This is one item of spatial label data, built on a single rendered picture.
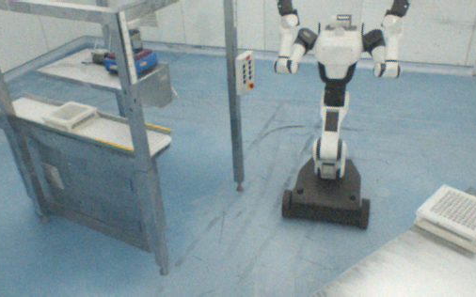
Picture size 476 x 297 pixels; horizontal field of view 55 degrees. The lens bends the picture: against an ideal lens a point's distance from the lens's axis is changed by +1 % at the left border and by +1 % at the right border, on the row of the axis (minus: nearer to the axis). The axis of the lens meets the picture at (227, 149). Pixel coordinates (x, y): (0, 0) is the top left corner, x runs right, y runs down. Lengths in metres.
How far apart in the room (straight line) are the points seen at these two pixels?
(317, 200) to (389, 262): 1.38
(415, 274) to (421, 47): 4.20
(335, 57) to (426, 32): 2.93
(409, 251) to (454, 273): 0.16
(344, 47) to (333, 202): 1.03
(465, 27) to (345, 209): 3.13
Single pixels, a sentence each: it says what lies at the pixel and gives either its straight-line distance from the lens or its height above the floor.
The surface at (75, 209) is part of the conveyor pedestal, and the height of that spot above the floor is 0.15.
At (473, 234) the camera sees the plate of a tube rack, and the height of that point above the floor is 0.92.
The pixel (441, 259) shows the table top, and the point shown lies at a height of 0.85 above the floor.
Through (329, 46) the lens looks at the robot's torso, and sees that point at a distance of 2.86.
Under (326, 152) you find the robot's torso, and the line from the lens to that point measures 2.94.
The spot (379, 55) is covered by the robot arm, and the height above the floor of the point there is 1.17.
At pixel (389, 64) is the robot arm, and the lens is 2.70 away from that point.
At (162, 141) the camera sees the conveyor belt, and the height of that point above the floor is 0.83.
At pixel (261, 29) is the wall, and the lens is 6.06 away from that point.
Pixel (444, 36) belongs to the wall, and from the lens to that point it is 5.73.
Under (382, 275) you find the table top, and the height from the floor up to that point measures 0.85.
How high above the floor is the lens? 2.13
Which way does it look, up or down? 31 degrees down
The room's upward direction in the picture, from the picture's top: 4 degrees counter-clockwise
